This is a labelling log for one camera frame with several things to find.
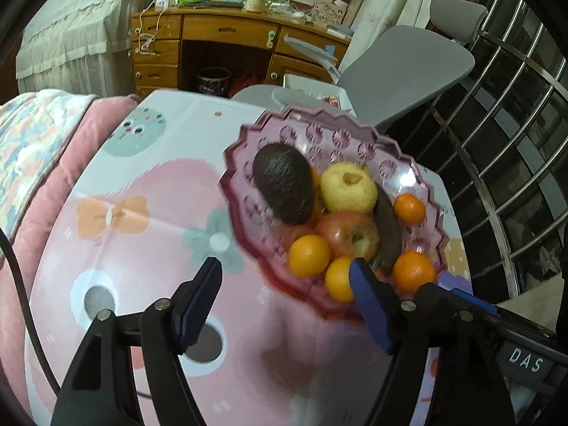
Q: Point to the metal railing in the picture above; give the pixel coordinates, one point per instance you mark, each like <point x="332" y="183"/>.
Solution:
<point x="514" y="270"/>

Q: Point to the pink quilt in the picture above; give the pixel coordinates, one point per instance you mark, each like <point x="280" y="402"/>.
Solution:
<point x="66" y="142"/>

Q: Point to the wooden desk with drawers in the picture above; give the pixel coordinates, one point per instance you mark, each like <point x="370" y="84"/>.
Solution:
<point x="230" y="29"/>

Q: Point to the patterned gift box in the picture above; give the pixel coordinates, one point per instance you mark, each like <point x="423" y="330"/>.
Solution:
<point x="328" y="12"/>

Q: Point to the shrivelled small red apple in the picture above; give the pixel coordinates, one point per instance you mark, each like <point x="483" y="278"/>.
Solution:
<point x="295" y="232"/>

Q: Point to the red yellow apple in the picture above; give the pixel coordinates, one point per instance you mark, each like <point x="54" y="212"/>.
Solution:
<point x="341" y="230"/>

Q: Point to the white plastic box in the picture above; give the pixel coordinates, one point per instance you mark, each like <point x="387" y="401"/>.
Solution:
<point x="310" y="86"/>

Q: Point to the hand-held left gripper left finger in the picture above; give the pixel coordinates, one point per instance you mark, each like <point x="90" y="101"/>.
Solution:
<point x="199" y="306"/>

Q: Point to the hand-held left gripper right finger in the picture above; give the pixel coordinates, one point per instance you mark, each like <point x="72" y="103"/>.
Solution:
<point x="368" y="301"/>

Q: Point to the cartoon printed tablecloth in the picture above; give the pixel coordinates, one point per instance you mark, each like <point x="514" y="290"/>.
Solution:
<point x="155" y="186"/>

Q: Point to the dark waste bin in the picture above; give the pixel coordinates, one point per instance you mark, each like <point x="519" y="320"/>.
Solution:
<point x="214" y="80"/>

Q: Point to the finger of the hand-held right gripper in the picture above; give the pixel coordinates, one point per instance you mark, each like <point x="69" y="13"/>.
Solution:
<point x="479" y="304"/>

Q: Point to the small oval orange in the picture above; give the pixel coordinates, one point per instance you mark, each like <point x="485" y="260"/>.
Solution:
<point x="338" y="278"/>

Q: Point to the white power strip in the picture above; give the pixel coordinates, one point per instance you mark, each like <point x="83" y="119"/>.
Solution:
<point x="165" y="3"/>

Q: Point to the dark avocado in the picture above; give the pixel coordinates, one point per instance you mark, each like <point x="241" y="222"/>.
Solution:
<point x="282" y="182"/>

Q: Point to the large orange with stem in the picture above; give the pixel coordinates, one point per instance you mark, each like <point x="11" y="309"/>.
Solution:
<point x="414" y="271"/>

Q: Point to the grey office chair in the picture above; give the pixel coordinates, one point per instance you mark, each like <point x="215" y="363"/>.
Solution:
<point x="399" y="57"/>

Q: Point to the red plastic bag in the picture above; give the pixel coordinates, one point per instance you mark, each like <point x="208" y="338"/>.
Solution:
<point x="243" y="83"/>

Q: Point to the round orange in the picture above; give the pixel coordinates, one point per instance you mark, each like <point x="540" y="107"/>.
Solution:
<point x="316" y="178"/>
<point x="309" y="255"/>
<point x="409" y="208"/>

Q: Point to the blackened overripe banana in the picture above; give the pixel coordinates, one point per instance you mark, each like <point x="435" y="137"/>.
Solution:
<point x="388" y="230"/>

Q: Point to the pink glass fruit plate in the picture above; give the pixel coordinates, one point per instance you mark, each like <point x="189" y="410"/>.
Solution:
<point x="337" y="137"/>

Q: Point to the bed with white lace cover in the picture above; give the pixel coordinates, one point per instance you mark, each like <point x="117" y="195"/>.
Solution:
<point x="71" y="17"/>

